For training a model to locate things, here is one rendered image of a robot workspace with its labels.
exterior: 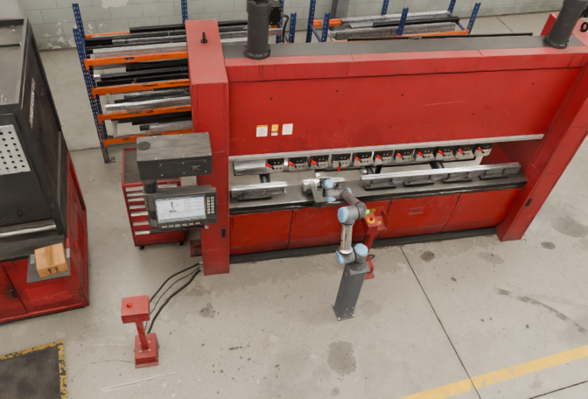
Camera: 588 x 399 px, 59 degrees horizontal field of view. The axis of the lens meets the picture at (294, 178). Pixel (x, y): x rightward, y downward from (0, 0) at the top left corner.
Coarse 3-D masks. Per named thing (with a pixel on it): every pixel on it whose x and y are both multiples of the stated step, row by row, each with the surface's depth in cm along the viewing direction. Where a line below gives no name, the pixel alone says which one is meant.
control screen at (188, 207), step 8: (160, 200) 374; (168, 200) 376; (176, 200) 377; (184, 200) 379; (192, 200) 381; (200, 200) 383; (160, 208) 380; (168, 208) 382; (176, 208) 383; (184, 208) 385; (192, 208) 387; (200, 208) 389; (160, 216) 386; (176, 216) 390; (184, 216) 391; (192, 216) 393; (200, 216) 395
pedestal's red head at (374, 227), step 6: (366, 216) 484; (372, 216) 485; (378, 216) 489; (384, 216) 486; (360, 222) 492; (366, 222) 480; (384, 222) 488; (366, 228) 482; (372, 228) 479; (378, 228) 485; (384, 228) 485
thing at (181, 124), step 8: (176, 112) 627; (184, 112) 628; (112, 120) 612; (120, 120) 609; (128, 120) 610; (136, 120) 609; (144, 120) 609; (152, 120) 612; (160, 120) 616; (168, 120) 619; (176, 120) 618; (184, 120) 619; (144, 128) 603; (152, 128) 598; (160, 128) 601; (168, 128) 605; (176, 128) 608; (184, 128) 611
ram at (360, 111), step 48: (240, 96) 393; (288, 96) 402; (336, 96) 411; (384, 96) 421; (432, 96) 431; (480, 96) 442; (528, 96) 453; (240, 144) 428; (288, 144) 438; (336, 144) 449; (384, 144) 461; (432, 144) 473
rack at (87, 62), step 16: (80, 16) 528; (80, 32) 542; (112, 32) 552; (128, 32) 555; (80, 48) 503; (80, 64) 515; (96, 64) 519; (176, 80) 561; (96, 96) 601; (128, 112) 572; (144, 112) 577; (160, 112) 583; (96, 128) 573; (112, 160) 615
